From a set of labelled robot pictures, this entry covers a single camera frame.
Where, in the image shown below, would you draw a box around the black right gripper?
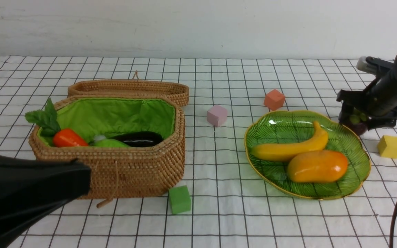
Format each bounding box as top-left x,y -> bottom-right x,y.
336,77 -> 397,131

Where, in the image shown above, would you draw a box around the dark purple toy mangosteen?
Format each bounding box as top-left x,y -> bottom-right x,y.
342,108 -> 370,136

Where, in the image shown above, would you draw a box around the orange yellow toy mango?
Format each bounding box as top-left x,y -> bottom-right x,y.
286,150 -> 348,183

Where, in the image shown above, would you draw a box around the yellow toy banana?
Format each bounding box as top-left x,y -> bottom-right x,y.
250,121 -> 329,162

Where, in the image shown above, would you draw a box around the purple toy eggplant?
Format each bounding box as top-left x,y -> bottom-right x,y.
112,131 -> 164,147

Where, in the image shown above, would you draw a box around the light green toy chayote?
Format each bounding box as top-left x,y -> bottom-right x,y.
90,138 -> 130,148

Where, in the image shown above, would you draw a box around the orange toy carrot green leaves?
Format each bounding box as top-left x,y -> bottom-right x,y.
24,97 -> 88,147

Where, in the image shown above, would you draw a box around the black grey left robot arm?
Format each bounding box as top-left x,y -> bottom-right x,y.
0,155 -> 91,248

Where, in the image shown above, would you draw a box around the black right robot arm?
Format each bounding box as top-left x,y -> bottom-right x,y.
336,55 -> 397,135

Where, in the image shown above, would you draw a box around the yellow foam cube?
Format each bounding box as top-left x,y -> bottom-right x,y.
377,135 -> 397,159

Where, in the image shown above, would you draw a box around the green glass leaf plate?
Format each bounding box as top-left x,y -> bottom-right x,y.
244,110 -> 371,200

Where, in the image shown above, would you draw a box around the orange foam cube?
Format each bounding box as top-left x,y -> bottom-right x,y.
263,89 -> 285,111

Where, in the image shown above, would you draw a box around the pink foam cube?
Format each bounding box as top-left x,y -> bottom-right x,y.
207,105 -> 227,127

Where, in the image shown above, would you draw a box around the green foam cube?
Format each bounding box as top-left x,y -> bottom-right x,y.
168,185 -> 192,215

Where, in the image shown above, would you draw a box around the woven rattan basket lid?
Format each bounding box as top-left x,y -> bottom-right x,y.
68,72 -> 189,106

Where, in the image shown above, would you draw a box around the woven rattan basket green lining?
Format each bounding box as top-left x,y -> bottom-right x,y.
28,95 -> 186,208

